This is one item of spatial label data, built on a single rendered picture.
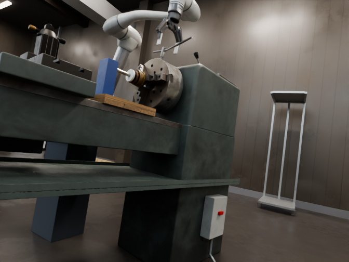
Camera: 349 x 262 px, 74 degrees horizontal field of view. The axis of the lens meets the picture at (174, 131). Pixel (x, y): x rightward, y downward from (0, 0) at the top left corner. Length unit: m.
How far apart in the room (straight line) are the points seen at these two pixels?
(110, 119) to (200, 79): 0.64
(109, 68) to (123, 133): 0.33
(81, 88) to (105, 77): 0.30
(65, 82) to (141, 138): 0.46
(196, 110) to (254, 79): 3.66
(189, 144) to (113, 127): 0.50
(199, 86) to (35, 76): 0.89
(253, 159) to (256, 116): 0.84
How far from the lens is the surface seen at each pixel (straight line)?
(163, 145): 1.26
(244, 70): 5.11
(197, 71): 1.42
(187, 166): 1.36
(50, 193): 0.82
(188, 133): 1.34
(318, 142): 4.62
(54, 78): 0.87
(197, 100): 1.40
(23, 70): 0.85
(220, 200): 1.62
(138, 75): 1.32
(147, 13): 1.74
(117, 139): 1.07
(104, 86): 1.18
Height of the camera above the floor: 0.73
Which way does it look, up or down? 4 degrees up
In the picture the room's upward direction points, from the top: 8 degrees clockwise
